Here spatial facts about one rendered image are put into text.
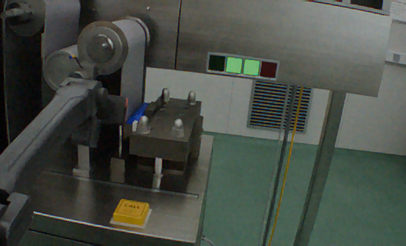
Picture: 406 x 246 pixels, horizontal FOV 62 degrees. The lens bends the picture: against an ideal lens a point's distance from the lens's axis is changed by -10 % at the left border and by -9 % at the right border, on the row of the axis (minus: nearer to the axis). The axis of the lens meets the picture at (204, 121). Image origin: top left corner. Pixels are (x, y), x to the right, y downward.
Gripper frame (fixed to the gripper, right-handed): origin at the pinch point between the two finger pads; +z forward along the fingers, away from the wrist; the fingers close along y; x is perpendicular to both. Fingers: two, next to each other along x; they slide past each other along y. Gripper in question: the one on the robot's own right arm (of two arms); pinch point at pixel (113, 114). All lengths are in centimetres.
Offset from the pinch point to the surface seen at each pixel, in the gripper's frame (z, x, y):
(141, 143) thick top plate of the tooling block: 7.0, -6.1, 7.2
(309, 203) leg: 73, -20, 71
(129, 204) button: -5.2, -21.7, 8.7
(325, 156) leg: 62, 1, 73
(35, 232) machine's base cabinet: -4.2, -33.3, -15.8
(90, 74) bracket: -0.9, 9.9, -7.8
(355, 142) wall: 287, 39, 170
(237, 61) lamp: 30, 27, 31
